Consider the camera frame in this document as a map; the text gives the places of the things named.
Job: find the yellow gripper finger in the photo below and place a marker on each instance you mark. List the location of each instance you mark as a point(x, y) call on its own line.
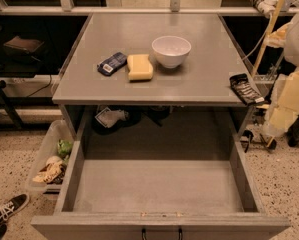
point(277, 39)
point(284, 108)

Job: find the green item in bin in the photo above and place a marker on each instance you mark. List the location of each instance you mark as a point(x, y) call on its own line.
point(64, 148)

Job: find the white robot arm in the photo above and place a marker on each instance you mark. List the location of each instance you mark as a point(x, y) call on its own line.
point(291, 48)

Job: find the black rxbar chocolate wrapper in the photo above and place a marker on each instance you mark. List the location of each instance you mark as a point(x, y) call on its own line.
point(241, 86)

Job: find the black white sneaker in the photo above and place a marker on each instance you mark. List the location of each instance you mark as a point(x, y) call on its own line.
point(10, 208)

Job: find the white bowl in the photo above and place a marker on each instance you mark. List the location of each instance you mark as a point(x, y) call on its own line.
point(171, 51)

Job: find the dark box on shelf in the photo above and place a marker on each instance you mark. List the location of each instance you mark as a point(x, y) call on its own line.
point(23, 50)

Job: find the clear plastic bin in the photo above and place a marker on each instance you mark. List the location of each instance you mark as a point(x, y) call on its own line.
point(58, 130)

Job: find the black drawer handle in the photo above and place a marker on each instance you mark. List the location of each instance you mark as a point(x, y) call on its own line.
point(161, 235)

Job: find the blue snack packet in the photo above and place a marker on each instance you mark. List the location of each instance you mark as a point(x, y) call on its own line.
point(112, 64)

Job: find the white power strip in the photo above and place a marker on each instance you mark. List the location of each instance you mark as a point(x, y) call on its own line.
point(265, 7)

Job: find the white packet under cabinet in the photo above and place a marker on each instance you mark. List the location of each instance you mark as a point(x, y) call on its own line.
point(108, 118)

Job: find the open grey top drawer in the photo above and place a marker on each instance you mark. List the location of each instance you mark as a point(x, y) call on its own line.
point(188, 173)

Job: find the yellow sponge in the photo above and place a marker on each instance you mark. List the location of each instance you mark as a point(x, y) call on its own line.
point(140, 68)

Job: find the grey cabinet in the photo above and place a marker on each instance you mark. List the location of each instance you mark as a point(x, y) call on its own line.
point(202, 79)

